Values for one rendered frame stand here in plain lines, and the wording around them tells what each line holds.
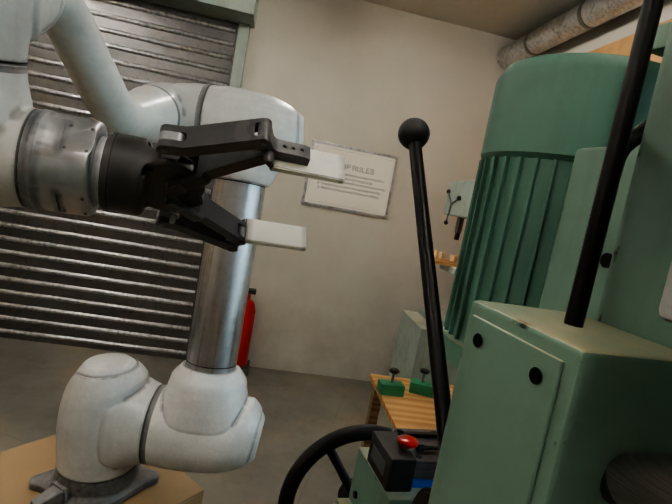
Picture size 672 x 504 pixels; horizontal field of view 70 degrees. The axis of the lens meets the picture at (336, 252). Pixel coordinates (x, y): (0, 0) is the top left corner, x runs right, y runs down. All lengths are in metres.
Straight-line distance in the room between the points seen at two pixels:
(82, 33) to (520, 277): 0.53
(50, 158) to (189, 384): 0.61
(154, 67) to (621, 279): 3.43
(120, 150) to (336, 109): 3.13
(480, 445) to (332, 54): 3.43
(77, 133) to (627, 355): 0.43
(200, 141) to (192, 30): 3.20
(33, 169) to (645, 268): 0.45
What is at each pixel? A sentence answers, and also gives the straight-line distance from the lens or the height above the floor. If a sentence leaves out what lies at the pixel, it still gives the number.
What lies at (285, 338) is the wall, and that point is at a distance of 3.67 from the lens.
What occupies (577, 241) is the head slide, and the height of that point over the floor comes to 1.35.
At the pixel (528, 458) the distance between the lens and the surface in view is 0.26.
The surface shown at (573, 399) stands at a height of 1.28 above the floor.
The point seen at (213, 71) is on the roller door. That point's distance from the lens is 3.55.
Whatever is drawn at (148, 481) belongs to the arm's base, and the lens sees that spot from 1.19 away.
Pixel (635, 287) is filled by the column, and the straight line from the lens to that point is 0.33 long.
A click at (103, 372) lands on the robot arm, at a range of 1.04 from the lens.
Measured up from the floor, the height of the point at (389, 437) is 1.01.
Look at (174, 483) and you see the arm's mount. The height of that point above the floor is 0.68.
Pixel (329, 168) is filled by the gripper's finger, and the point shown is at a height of 1.37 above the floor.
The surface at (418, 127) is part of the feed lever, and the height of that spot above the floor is 1.43.
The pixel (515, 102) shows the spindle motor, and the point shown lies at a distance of 0.50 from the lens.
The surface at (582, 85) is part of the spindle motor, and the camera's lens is 0.48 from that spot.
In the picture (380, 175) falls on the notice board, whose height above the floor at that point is 1.55.
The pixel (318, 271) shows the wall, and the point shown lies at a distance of 3.56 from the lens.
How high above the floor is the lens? 1.35
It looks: 6 degrees down
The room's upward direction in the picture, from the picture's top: 11 degrees clockwise
